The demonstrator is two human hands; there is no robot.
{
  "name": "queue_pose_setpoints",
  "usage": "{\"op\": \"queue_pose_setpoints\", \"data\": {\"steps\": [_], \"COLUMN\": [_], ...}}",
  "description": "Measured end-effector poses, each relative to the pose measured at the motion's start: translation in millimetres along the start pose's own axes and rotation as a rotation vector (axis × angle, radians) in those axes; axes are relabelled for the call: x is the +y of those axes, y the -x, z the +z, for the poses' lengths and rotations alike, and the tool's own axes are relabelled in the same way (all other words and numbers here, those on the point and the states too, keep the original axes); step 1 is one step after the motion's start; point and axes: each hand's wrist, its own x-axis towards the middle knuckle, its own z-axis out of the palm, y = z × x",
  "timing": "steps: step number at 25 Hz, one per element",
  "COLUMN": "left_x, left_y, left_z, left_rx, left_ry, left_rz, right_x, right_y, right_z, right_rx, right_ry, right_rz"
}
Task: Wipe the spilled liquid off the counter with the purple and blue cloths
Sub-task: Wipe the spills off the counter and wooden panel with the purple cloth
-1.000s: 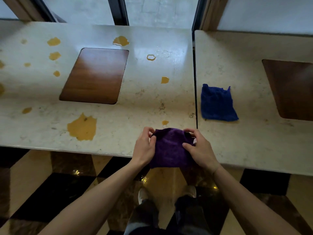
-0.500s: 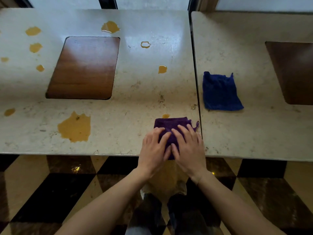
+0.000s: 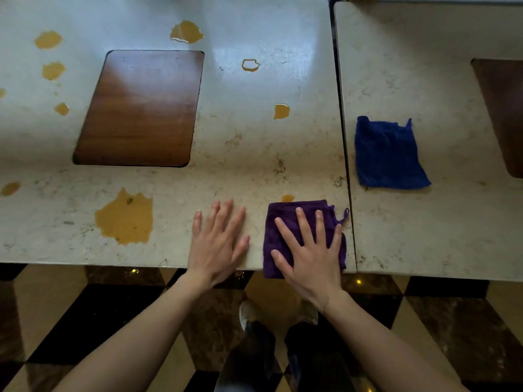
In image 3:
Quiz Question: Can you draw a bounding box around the person's right hand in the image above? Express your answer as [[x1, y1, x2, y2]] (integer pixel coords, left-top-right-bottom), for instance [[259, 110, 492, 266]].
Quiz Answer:
[[270, 207, 344, 314]]

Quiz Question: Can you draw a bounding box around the person's left hand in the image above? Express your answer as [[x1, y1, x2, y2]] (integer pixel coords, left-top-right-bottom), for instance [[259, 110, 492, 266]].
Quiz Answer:
[[186, 199, 251, 290]]

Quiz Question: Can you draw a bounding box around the purple cleaning cloth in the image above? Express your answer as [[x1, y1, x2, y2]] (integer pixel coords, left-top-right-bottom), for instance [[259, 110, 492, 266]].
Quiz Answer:
[[263, 199, 350, 280]]

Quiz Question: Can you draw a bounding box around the blue cleaning cloth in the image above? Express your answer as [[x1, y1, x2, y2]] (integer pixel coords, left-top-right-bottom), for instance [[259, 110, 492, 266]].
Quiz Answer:
[[354, 115, 432, 190]]

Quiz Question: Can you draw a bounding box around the person's right forearm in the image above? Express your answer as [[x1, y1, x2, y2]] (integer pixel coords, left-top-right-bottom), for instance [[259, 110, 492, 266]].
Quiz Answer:
[[323, 289, 471, 392]]

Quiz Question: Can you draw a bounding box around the person's left forearm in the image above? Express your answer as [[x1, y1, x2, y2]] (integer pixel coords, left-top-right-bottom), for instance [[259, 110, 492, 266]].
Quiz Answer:
[[53, 273, 215, 392]]

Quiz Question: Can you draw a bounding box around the person's right shoe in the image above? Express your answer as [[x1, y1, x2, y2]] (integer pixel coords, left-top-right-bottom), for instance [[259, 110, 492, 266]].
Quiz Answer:
[[297, 299, 319, 326]]

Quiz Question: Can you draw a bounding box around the person's shoe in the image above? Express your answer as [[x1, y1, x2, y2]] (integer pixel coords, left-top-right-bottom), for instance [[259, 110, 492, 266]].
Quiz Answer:
[[239, 299, 264, 332], [297, 299, 319, 326]]

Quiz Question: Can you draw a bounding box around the person's left shoe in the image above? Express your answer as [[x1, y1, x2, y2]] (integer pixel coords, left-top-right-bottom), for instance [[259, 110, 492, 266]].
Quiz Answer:
[[239, 299, 264, 332]]

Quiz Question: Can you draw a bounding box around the wooden inlay panel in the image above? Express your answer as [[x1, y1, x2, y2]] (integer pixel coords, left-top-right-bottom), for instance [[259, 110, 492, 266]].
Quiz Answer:
[[470, 58, 523, 179], [72, 49, 205, 168]]

